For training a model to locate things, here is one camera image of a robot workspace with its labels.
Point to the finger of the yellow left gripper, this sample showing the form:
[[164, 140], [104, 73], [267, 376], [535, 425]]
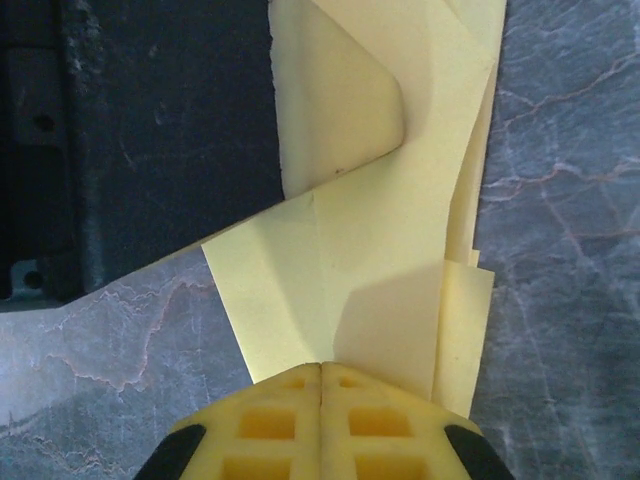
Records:
[[340, 110]]

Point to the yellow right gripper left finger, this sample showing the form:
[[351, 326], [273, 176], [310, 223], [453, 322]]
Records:
[[270, 430]]

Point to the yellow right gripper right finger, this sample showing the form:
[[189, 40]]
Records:
[[385, 430]]

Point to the yellow square paper sheet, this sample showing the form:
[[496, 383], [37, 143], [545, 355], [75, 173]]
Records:
[[380, 240]]

